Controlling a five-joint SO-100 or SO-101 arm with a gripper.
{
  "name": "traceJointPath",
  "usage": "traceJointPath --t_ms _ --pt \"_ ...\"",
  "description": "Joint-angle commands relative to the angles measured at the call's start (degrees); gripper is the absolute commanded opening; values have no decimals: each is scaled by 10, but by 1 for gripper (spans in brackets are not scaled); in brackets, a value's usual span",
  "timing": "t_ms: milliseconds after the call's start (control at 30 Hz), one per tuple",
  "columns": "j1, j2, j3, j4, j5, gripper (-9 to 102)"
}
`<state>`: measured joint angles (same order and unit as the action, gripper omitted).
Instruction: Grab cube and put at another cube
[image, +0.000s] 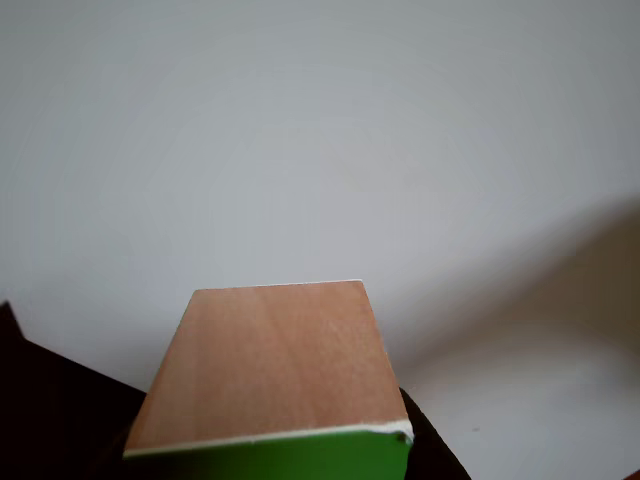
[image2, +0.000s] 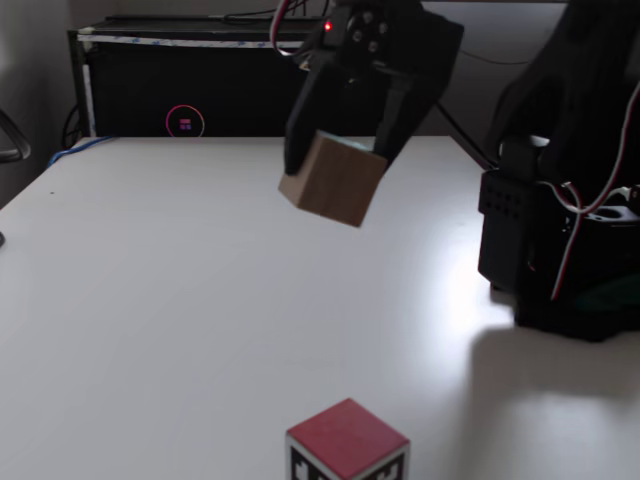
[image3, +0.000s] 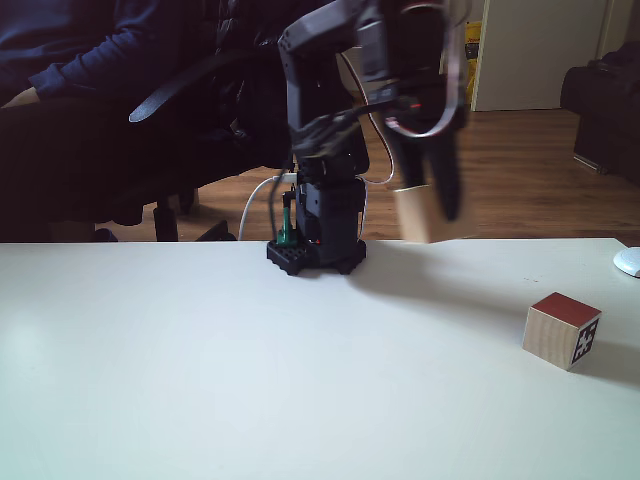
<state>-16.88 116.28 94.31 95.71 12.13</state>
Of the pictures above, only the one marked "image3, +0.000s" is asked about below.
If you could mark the person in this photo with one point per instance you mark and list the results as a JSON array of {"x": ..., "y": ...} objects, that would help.
[{"x": 75, "y": 125}]

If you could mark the black sofa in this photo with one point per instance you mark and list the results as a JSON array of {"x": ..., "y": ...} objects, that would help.
[{"x": 607, "y": 110}]

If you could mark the black office chair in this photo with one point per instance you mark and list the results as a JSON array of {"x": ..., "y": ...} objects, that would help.
[{"x": 200, "y": 85}]

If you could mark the green table clamp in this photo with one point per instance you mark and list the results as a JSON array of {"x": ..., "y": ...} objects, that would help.
[{"x": 286, "y": 227}]

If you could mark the white round object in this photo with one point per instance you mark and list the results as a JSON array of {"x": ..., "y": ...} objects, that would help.
[{"x": 629, "y": 262}]

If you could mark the white door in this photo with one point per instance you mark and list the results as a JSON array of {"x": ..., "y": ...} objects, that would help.
[{"x": 540, "y": 55}]

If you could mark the green-topped wooden cube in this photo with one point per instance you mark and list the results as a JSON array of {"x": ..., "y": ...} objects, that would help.
[{"x": 416, "y": 215}]

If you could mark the red-topped wooden cube with marker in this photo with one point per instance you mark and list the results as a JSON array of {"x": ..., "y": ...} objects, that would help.
[{"x": 555, "y": 335}]

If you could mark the yellow bag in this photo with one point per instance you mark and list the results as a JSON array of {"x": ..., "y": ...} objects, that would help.
[{"x": 474, "y": 60}]

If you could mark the person's hand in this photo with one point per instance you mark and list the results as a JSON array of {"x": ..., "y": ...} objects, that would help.
[{"x": 22, "y": 98}]

